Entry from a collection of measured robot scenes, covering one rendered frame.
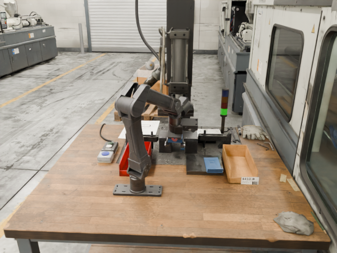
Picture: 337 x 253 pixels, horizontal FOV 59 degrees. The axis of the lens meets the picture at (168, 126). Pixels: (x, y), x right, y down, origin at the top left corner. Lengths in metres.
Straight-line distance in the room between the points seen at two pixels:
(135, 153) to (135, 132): 0.09
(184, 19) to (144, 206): 0.86
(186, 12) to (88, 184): 0.90
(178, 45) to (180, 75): 0.14
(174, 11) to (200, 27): 9.17
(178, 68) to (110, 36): 9.72
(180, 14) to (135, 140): 0.66
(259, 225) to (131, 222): 0.45
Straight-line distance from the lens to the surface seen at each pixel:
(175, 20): 1.49
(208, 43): 10.70
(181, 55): 1.42
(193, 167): 1.40
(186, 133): 1.59
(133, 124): 1.09
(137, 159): 1.18
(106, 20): 11.10
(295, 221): 1.18
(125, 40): 10.98
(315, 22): 1.61
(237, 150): 1.55
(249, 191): 1.32
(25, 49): 8.81
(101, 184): 1.35
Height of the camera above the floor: 1.62
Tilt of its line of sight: 22 degrees down
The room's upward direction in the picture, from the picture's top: straight up
